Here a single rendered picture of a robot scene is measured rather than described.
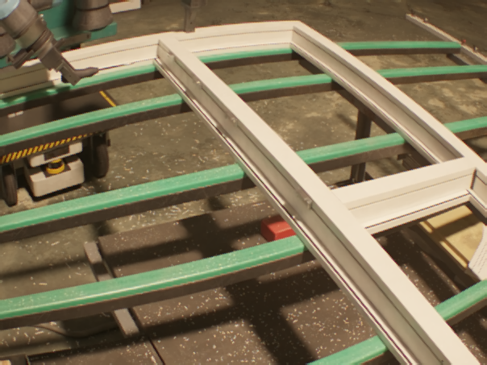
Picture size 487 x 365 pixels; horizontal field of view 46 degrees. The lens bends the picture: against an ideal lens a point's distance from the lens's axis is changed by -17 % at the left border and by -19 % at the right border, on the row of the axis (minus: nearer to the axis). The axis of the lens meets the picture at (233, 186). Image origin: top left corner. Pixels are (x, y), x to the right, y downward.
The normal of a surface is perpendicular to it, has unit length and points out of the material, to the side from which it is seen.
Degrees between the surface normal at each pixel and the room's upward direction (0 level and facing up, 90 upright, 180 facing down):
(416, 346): 90
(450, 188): 90
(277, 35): 90
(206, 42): 90
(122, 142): 0
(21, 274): 0
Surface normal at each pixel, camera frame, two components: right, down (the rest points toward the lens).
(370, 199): 0.40, 0.51
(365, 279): -0.91, 0.18
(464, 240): 0.04, -0.84
